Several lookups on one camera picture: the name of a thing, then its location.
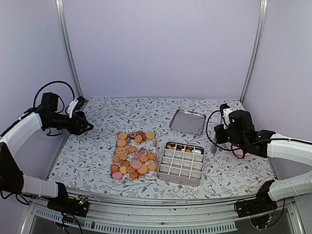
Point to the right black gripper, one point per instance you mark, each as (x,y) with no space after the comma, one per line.
(220,139)

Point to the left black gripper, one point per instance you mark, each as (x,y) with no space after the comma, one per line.
(77,130)

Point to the swirl orange cookie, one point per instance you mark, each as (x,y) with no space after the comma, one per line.
(114,168)

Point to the metal divided cookie tin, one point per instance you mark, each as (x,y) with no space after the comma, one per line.
(181,164)

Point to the metal serving tongs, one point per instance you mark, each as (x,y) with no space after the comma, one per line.
(214,146)

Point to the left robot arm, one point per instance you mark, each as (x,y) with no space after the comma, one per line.
(43,117)

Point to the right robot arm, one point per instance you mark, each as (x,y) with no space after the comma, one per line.
(269,144)

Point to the dark blue cup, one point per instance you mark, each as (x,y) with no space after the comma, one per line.
(80,114)

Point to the pink plate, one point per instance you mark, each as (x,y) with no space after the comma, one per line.
(234,149)

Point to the floral tablecloth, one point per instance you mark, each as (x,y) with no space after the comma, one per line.
(84,161)

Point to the chocolate donut cookie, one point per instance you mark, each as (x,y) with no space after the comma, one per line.
(132,135)

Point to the metal tin lid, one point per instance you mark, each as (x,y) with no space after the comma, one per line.
(188,122)

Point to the floral cookie tray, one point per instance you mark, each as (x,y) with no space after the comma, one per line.
(140,149)

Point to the round tan cookie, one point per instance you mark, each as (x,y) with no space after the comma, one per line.
(150,135)

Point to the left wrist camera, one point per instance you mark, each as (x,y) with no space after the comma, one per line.
(75,104)

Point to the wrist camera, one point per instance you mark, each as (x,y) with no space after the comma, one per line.
(225,110)
(75,104)

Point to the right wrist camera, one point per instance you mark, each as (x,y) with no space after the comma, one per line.
(225,110)

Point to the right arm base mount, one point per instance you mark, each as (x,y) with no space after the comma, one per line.
(257,206)

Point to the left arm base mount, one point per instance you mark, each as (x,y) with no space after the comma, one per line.
(71,206)

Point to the left aluminium frame post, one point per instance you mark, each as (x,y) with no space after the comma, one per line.
(67,46)

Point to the aluminium frame post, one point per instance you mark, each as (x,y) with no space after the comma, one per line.
(256,46)
(67,46)

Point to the right aluminium frame post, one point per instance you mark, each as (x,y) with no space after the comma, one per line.
(256,46)

